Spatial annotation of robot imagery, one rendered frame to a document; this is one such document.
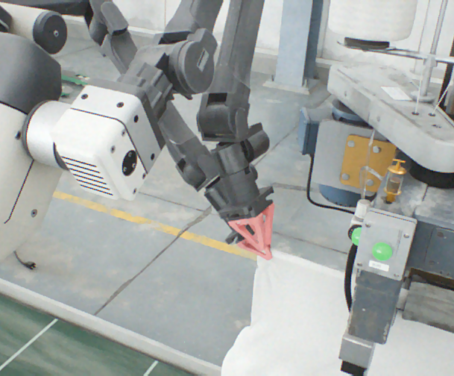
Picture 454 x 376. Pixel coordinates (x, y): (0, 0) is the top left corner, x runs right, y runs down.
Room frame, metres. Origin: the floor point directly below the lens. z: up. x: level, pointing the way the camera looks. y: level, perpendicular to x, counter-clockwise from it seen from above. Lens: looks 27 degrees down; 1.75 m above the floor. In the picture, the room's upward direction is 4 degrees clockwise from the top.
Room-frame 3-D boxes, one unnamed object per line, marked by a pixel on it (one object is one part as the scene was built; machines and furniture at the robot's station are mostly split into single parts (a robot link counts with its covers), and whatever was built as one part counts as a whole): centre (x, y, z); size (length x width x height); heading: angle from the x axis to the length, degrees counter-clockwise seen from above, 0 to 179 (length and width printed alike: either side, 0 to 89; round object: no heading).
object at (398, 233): (0.74, -0.26, 1.28); 0.08 x 0.05 x 0.09; 66
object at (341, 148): (1.17, -0.34, 1.23); 0.28 x 0.07 x 0.16; 66
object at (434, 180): (0.89, -0.37, 1.35); 0.09 x 0.09 x 0.03
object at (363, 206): (0.99, -0.29, 1.14); 0.05 x 0.04 x 0.16; 156
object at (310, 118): (1.27, -0.21, 1.25); 0.10 x 0.08 x 0.12; 1
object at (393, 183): (0.80, -0.27, 1.37); 0.03 x 0.02 x 0.03; 66
